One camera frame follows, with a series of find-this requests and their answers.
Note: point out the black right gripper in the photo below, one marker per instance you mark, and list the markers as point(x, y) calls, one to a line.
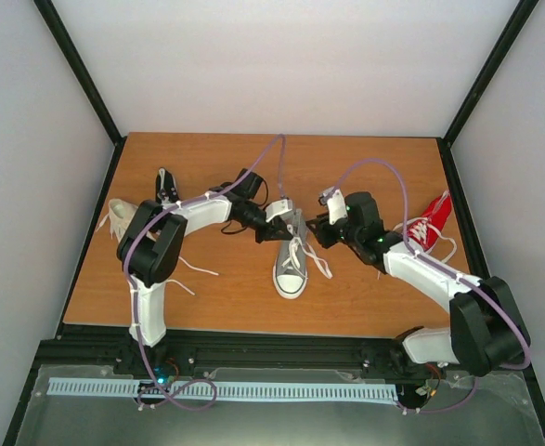
point(323, 234)

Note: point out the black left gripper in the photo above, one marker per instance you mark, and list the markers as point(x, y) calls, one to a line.
point(272, 232)

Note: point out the white lace of grey sneaker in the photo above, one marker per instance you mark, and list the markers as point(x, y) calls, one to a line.
point(307, 255)

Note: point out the grey low-top sneaker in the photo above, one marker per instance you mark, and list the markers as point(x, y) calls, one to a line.
point(290, 287)

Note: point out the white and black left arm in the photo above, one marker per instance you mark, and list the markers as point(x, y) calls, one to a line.
point(150, 248)

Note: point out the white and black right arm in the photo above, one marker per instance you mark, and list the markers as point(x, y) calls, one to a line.
point(485, 329)

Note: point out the white lace of red sneaker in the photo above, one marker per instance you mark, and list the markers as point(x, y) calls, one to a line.
point(424, 235)

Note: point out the red high-top sneaker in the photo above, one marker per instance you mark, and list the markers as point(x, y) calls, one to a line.
point(439, 209)

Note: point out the black high-top sneaker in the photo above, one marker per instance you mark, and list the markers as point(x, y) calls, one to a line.
point(171, 186)

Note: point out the white lace of black sneaker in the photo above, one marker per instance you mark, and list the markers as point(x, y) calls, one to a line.
point(161, 186)

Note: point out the white high-top sneaker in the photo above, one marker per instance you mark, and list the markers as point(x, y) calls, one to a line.
point(120, 215)

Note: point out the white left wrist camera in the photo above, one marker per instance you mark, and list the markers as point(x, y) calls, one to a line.
point(278, 208)

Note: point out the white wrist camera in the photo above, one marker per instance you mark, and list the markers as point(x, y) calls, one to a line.
point(278, 208)
point(333, 199)

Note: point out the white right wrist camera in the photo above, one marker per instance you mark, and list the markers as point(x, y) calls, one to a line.
point(333, 199)

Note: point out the light blue slotted cable duct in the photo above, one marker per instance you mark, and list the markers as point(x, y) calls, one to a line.
point(225, 391)

